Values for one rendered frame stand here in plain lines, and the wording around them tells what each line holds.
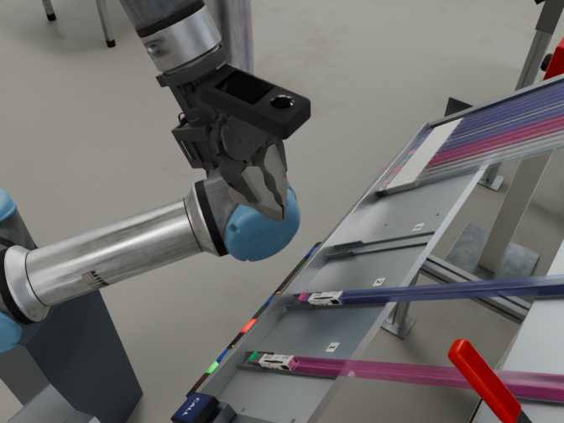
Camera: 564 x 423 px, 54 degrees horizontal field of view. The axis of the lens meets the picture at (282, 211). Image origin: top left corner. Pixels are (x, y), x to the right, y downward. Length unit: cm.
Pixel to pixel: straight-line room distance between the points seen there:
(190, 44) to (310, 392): 38
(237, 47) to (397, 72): 183
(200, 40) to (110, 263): 37
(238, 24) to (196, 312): 107
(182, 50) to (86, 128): 177
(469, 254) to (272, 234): 114
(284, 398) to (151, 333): 105
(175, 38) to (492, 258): 138
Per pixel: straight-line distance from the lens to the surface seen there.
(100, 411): 140
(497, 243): 174
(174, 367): 159
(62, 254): 84
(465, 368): 36
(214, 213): 77
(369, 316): 66
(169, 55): 58
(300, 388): 63
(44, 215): 204
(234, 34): 76
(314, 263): 84
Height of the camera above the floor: 140
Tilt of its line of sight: 48 degrees down
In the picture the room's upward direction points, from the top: straight up
